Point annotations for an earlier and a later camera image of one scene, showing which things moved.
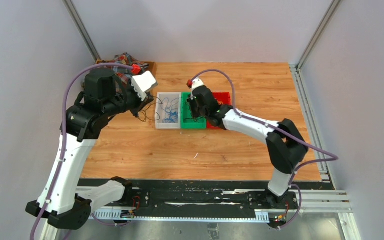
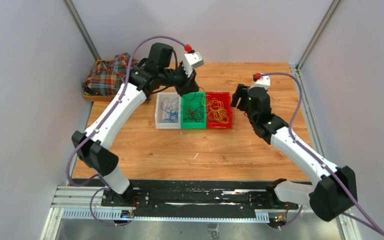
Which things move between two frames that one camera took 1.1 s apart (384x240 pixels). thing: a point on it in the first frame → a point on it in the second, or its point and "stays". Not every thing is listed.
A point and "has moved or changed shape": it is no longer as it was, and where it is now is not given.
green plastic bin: x=187 y=121 stays
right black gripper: x=192 y=102 → x=241 y=92
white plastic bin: x=168 y=110 stays
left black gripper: x=141 y=104 → x=189 y=85
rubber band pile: x=171 y=115 stays
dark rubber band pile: x=142 y=115 has moved or changed shape
